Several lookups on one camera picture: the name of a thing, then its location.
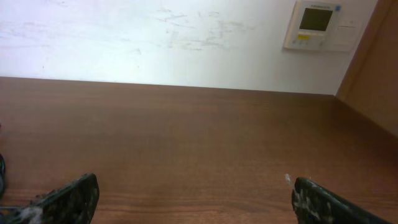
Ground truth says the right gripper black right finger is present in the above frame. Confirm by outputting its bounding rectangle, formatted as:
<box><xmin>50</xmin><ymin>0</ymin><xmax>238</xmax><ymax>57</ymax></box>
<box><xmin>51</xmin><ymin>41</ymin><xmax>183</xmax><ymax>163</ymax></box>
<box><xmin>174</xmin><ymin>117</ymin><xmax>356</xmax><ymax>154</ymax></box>
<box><xmin>292</xmin><ymin>177</ymin><xmax>391</xmax><ymax>224</ymax></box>

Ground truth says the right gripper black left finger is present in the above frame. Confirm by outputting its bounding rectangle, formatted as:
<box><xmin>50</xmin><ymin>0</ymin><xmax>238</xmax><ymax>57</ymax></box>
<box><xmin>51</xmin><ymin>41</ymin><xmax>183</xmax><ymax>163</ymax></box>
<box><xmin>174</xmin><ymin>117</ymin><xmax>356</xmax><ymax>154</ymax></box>
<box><xmin>1</xmin><ymin>174</ymin><xmax>100</xmax><ymax>224</ymax></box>

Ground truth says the wooden side panel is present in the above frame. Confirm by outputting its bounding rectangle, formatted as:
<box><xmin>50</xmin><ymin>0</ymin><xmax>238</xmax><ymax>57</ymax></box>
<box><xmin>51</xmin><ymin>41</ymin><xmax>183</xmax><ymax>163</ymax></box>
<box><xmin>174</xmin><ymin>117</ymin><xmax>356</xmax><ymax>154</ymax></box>
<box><xmin>336</xmin><ymin>0</ymin><xmax>397</xmax><ymax>136</ymax></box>

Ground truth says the white wall thermostat panel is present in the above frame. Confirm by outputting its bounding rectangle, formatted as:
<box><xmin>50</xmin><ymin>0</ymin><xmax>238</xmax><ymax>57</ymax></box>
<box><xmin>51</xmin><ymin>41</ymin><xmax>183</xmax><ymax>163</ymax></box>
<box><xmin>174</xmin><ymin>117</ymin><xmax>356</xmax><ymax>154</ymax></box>
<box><xmin>284</xmin><ymin>0</ymin><xmax>375</xmax><ymax>52</ymax></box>

